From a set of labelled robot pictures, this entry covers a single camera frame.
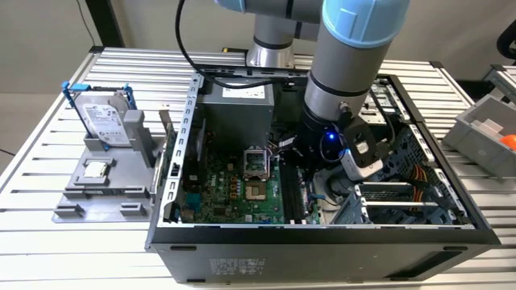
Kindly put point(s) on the RAM stick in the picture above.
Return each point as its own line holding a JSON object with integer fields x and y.
{"x": 300, "y": 193}
{"x": 100, "y": 192}

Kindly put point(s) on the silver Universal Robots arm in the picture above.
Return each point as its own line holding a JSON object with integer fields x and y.
{"x": 347, "y": 75}

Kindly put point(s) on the CPU socket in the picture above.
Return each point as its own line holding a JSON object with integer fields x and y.
{"x": 256, "y": 190}

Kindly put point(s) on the grey power supply unit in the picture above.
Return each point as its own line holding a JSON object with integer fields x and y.
{"x": 235, "y": 121}

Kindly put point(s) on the metal drive cage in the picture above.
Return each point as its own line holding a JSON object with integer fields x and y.
{"x": 380, "y": 99}

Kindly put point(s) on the metal disk bay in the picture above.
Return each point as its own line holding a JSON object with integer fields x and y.
{"x": 396, "y": 204}

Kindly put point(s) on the green motherboard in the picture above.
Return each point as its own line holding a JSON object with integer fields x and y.
{"x": 219, "y": 201}

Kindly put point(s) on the black PC case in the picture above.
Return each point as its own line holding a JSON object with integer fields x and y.
{"x": 282, "y": 259}

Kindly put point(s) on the grey plastic bin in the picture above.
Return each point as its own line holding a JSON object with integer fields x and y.
{"x": 479, "y": 151}

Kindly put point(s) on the white block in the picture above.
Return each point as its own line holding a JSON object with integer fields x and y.
{"x": 490, "y": 127}

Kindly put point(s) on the grey parts rack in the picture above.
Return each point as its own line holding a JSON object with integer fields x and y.
{"x": 120, "y": 169}

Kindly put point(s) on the orange ball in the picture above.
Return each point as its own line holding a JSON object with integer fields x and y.
{"x": 510, "y": 142}

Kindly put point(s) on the metal slat side table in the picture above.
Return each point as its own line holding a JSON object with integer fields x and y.
{"x": 502, "y": 78}

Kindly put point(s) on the silver hard disk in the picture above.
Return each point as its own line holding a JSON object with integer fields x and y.
{"x": 104, "y": 121}

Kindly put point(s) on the silver CPU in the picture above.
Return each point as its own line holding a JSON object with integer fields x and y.
{"x": 95, "y": 170}

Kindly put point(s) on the black office chair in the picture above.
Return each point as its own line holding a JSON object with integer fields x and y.
{"x": 502, "y": 45}

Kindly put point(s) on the blue disk carrier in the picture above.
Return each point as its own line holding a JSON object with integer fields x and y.
{"x": 79, "y": 87}

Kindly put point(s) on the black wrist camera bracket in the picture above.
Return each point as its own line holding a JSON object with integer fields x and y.
{"x": 360, "y": 136}

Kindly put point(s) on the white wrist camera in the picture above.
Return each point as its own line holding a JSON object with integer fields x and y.
{"x": 368, "y": 169}

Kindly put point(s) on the black frame post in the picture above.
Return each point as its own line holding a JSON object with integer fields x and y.
{"x": 107, "y": 24}

